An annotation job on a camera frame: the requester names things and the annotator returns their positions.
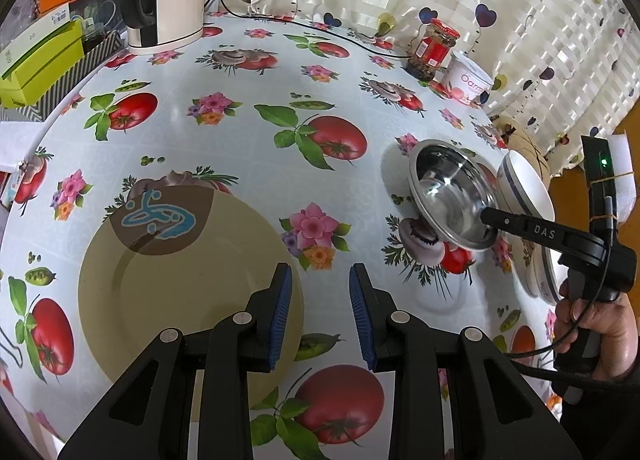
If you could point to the person's right hand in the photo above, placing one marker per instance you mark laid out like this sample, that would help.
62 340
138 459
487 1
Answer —
620 330

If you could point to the glass jar with red lid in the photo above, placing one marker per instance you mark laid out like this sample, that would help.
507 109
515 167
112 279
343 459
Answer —
430 50

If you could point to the white board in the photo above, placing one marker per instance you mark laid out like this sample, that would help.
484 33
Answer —
17 132

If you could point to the beige plate with brown patch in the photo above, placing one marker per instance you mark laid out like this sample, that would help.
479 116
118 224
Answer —
200 280

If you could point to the lime green box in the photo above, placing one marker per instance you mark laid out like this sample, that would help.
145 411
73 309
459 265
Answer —
45 70

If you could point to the black and white striped box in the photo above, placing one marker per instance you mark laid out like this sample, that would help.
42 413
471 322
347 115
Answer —
95 57

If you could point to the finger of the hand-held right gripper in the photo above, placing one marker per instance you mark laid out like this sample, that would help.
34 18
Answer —
525 230

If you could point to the person's right forearm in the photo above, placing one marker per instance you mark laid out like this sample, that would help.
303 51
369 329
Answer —
615 410

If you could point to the white yogurt cup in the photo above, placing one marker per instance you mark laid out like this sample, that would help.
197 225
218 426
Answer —
467 82

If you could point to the white bowl with blue stripe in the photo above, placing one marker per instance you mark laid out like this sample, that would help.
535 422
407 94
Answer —
525 190
545 275

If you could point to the stainless steel bowl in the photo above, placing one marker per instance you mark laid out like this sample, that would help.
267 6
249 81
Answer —
450 195

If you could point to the pale green flat box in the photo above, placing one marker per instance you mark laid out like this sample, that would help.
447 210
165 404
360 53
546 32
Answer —
35 40

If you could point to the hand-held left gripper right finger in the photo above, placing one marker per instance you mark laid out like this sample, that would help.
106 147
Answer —
360 320

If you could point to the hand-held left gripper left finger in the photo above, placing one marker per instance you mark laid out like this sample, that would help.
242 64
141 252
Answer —
280 320

